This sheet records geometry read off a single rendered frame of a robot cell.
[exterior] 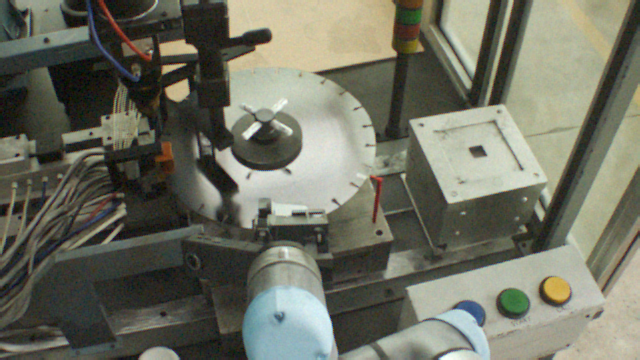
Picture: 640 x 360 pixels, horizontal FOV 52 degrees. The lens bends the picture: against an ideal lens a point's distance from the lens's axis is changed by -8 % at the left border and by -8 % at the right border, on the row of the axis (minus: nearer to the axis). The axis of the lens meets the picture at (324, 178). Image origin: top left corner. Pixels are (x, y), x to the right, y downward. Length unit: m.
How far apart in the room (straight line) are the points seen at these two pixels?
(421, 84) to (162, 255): 0.74
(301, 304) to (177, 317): 0.55
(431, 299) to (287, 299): 0.42
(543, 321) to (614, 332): 1.14
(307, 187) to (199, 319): 0.28
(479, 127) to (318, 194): 0.33
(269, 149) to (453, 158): 0.30
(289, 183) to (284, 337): 0.46
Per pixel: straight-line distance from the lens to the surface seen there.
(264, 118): 1.04
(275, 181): 1.03
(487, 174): 1.14
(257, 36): 0.84
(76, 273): 0.97
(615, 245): 1.06
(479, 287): 1.01
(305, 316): 0.59
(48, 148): 1.24
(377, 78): 1.49
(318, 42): 1.56
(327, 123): 1.10
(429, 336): 0.69
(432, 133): 1.18
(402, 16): 1.16
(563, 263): 1.07
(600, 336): 2.12
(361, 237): 1.09
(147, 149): 1.05
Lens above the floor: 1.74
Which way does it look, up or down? 50 degrees down
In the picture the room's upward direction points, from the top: 2 degrees clockwise
